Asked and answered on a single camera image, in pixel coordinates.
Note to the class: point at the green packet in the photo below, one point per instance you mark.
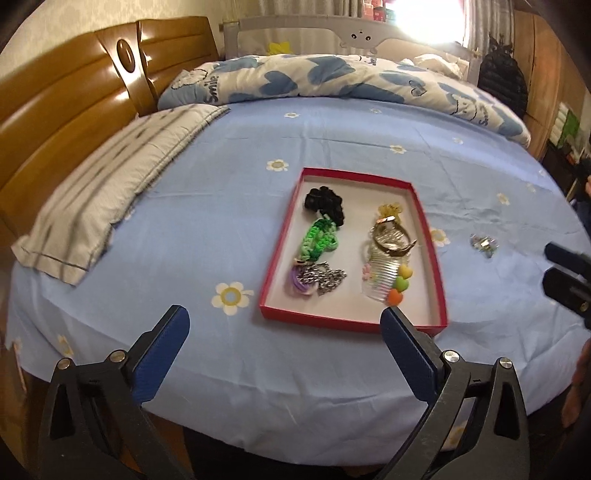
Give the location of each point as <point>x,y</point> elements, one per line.
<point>571,127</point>

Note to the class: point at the white duvet with blue hearts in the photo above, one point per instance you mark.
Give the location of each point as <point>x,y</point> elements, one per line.
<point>300,78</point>

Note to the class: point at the yellow toy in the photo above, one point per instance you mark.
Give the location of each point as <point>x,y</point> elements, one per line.
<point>279,47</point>

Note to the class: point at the grey striped pillow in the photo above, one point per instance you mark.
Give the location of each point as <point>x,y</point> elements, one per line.
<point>101,184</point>

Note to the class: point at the red shallow box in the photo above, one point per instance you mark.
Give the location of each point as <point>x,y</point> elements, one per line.
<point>344,304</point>

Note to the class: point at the grey bed rail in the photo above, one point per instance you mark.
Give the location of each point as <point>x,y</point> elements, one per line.
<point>323,27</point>

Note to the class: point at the striped curtain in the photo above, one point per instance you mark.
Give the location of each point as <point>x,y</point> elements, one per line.
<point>300,7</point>

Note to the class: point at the yellow hair clip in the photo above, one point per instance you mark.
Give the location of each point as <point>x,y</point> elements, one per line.
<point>388,210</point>

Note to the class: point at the small sparkly hair clip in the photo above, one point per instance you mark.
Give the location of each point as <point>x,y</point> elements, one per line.
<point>482,242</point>

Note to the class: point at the person's right hand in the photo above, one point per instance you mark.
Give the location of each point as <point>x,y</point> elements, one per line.
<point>579,387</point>

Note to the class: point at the black backpack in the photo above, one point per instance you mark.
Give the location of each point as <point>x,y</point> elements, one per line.
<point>503,78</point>

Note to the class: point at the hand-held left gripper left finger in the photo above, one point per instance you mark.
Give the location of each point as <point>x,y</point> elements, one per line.
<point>161,355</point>

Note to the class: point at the wooden headboard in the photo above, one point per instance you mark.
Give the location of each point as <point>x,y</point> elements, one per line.
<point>55,101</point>

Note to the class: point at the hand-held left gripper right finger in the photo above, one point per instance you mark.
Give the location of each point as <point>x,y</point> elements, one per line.
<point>411,357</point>

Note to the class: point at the blue flowered bed sheet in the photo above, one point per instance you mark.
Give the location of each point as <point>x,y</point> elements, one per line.
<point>184,221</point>

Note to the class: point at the wooden wardrobe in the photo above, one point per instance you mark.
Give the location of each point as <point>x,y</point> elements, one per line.
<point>540,69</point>

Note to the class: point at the red packet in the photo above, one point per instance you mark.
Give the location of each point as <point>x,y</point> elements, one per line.
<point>378,11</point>

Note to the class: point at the white cloth bundle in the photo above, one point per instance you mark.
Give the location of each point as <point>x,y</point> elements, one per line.
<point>429,63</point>

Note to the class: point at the clear comb with hearts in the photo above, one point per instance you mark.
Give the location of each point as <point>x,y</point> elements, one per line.
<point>381,277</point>

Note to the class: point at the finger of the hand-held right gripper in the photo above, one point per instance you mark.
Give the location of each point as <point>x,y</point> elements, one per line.
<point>570,290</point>
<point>570,258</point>

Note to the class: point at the black scrunchie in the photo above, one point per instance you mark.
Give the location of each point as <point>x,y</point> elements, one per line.
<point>323,201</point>

